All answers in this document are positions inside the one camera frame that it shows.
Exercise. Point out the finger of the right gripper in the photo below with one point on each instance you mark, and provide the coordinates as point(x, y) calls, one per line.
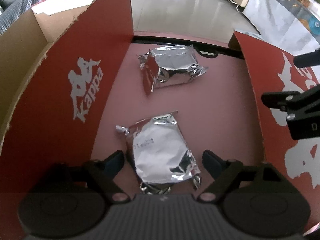
point(308, 59)

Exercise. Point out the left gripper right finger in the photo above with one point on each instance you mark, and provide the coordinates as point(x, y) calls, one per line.
point(225, 173)

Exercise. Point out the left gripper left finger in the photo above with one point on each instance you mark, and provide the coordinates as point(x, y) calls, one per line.
point(100, 175)

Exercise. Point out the red Kappa box lid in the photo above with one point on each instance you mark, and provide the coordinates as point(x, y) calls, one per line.
point(271, 69)

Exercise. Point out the silver foil pouch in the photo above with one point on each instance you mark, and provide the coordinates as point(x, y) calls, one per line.
point(159, 154)
point(169, 66)

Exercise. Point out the red cardboard shoe box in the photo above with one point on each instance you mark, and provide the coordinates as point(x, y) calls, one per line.
point(56, 114)

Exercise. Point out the blue round fan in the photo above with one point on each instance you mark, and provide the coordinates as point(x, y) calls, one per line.
point(314, 26)

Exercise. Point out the white marble tv cabinet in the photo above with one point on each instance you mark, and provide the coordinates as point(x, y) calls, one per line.
point(284, 24)

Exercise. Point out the pink lap desk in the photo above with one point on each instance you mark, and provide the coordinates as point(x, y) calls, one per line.
point(216, 112)

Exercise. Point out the houndstooth sofa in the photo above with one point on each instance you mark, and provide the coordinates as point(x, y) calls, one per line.
point(14, 11)

